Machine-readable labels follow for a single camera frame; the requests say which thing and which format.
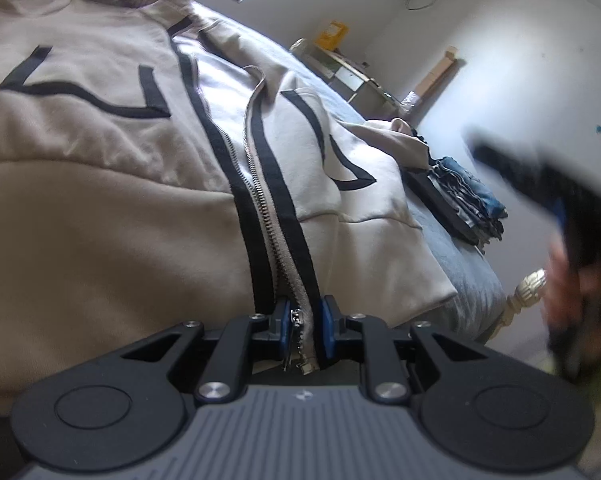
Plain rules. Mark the small cream desk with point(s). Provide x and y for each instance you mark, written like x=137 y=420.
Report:
x=350 y=72

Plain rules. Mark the cream bedpost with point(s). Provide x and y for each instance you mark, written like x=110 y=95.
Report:
x=525 y=287

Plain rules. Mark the person's right hand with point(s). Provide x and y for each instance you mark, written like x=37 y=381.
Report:
x=595 y=295

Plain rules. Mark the beige zip hoodie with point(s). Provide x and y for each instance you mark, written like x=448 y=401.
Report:
x=105 y=185

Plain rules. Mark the yellow box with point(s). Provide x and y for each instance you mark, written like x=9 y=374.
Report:
x=330 y=35

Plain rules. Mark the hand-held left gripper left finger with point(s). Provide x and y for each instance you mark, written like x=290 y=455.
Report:
x=283 y=322

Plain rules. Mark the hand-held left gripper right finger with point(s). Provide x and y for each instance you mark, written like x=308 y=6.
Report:
x=326 y=332

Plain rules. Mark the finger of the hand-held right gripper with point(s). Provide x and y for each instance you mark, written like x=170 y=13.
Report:
x=520 y=170

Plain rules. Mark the black folded garment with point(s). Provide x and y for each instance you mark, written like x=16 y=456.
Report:
x=445 y=205

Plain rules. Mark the long cardboard box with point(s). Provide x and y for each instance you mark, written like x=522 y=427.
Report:
x=435 y=75

